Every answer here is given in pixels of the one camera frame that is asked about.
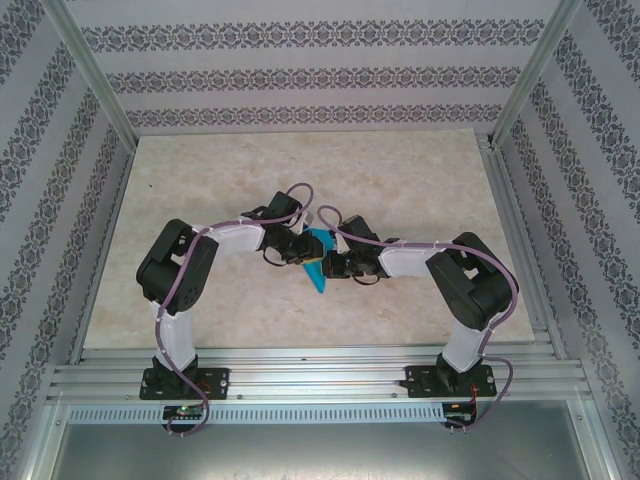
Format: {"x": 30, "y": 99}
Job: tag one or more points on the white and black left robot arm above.
{"x": 235, "y": 240}

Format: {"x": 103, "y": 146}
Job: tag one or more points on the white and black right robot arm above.
{"x": 405, "y": 262}

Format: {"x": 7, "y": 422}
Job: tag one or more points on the grey metal sheet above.
{"x": 320, "y": 455}

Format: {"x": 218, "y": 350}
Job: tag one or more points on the aluminium mounting rail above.
{"x": 320, "y": 372}

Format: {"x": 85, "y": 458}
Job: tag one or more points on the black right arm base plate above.
{"x": 417, "y": 382}

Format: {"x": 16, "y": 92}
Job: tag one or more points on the aluminium side rail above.
{"x": 112, "y": 210}
{"x": 507, "y": 200}

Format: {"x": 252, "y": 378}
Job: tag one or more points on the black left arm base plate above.
{"x": 217, "y": 382}

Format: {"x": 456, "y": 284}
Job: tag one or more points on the aluminium frame post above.
{"x": 95, "y": 75}
{"x": 532, "y": 75}

